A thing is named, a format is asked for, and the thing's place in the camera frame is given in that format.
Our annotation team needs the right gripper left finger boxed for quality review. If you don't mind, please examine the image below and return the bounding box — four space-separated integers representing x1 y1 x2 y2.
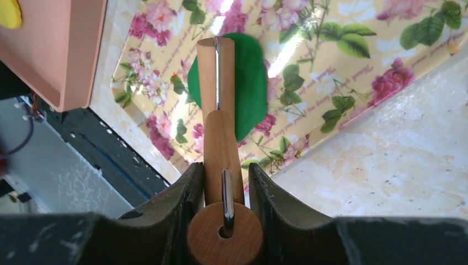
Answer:
1 163 204 264

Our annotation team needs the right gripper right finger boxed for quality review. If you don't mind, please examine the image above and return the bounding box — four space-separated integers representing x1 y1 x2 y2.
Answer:
248 163 467 264

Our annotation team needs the wooden double-ended roller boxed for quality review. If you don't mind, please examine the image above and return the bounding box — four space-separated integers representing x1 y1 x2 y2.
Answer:
186 36 264 264

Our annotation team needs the green dough disc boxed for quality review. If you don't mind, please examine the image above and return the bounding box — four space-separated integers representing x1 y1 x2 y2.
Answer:
188 33 267 141

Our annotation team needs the floral cutting board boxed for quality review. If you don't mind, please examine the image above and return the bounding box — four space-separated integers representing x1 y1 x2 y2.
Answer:
111 1 467 174

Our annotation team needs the yellow dough disc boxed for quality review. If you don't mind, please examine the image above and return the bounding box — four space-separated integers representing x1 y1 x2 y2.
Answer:
0 0 22 29

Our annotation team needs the pink plastic tray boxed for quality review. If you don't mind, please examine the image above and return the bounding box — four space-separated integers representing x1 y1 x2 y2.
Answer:
1 1 107 112

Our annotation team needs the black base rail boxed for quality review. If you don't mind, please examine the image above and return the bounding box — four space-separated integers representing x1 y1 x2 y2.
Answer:
38 99 170 206

